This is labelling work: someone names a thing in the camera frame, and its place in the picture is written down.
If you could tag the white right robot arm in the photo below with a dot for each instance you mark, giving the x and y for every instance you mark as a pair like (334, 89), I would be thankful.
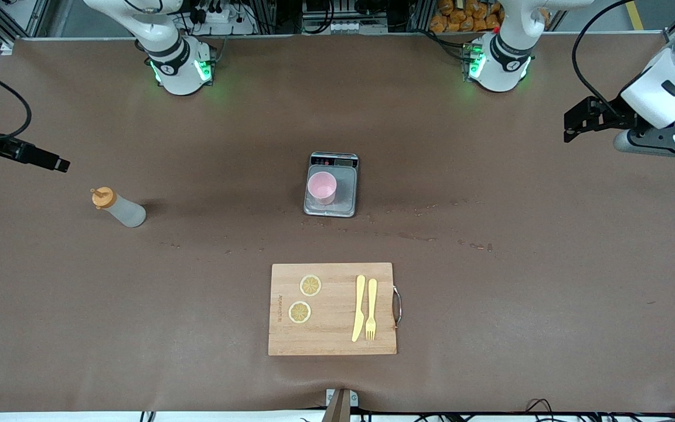
(179, 70)

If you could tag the pink cup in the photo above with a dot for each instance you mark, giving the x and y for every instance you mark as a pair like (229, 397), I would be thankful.
(321, 187)

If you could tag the white power strip with plugs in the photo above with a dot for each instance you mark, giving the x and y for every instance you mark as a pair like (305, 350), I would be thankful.
(226, 17)

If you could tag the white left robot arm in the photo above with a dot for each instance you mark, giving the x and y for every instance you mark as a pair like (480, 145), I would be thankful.
(501, 64)

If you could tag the orange snack bag pile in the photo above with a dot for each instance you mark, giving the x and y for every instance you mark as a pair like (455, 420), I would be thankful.
(460, 14)

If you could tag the clear sauce bottle orange cap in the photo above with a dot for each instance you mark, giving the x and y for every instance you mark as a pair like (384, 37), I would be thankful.
(126, 214)

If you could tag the aluminium frame bars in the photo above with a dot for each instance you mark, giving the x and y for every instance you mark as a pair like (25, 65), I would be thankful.
(41, 14)

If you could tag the yellow plastic fork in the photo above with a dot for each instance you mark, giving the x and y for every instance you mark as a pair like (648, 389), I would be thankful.
(371, 299)

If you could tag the metal table edge bracket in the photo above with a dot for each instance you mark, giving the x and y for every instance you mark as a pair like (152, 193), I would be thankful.
(340, 407)

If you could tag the yellow plastic knife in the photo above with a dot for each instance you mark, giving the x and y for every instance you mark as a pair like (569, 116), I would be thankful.
(358, 305)

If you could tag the silver digital kitchen scale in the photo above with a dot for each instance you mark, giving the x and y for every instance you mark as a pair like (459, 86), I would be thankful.
(346, 199)

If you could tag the white connector block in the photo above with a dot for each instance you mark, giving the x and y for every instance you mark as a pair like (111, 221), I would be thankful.
(343, 26)

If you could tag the wooden cutting board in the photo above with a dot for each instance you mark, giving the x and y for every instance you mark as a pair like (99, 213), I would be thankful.
(331, 334)

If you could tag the dried lemon slice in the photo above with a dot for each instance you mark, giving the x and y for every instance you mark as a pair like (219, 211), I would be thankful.
(299, 312)
(310, 285)

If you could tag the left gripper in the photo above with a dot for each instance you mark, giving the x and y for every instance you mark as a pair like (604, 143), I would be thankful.
(614, 115)

